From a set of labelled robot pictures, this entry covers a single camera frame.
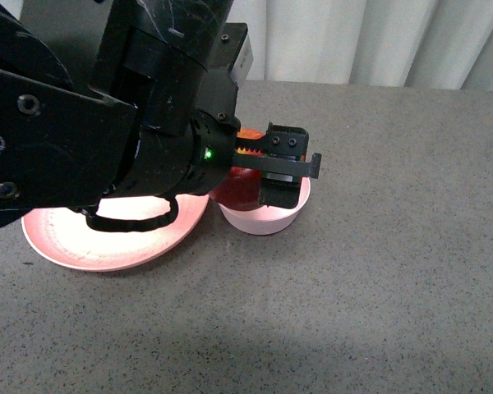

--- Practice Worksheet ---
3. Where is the light pink bowl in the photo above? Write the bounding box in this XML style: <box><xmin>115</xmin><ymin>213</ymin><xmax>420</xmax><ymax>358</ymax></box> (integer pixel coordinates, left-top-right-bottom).
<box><xmin>218</xmin><ymin>177</ymin><xmax>311</xmax><ymax>236</ymax></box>

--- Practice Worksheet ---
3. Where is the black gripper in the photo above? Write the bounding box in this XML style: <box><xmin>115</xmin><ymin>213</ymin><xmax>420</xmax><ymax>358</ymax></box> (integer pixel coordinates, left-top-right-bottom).
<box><xmin>115</xmin><ymin>70</ymin><xmax>322</xmax><ymax>208</ymax></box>

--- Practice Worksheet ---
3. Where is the pink plate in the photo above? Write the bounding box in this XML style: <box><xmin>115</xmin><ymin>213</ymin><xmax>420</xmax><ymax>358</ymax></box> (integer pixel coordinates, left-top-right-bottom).
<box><xmin>21</xmin><ymin>195</ymin><xmax>209</xmax><ymax>272</ymax></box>

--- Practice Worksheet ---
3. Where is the white curtain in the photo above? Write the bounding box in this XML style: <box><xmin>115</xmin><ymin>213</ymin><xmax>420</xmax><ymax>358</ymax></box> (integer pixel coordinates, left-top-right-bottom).
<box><xmin>20</xmin><ymin>0</ymin><xmax>493</xmax><ymax>92</ymax></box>

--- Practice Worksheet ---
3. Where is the red apple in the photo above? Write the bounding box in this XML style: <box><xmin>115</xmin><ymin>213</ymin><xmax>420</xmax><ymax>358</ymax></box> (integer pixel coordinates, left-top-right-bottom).
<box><xmin>211</xmin><ymin>129</ymin><xmax>268</xmax><ymax>213</ymax></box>

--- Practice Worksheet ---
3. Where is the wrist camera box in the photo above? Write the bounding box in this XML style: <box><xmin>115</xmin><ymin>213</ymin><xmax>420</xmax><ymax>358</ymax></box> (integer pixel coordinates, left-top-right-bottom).
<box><xmin>210</xmin><ymin>22</ymin><xmax>253</xmax><ymax>87</ymax></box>

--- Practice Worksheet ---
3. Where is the black cable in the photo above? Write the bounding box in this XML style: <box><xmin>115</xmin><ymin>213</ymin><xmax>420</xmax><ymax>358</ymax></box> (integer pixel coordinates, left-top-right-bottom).
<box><xmin>80</xmin><ymin>195</ymin><xmax>180</xmax><ymax>234</ymax></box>

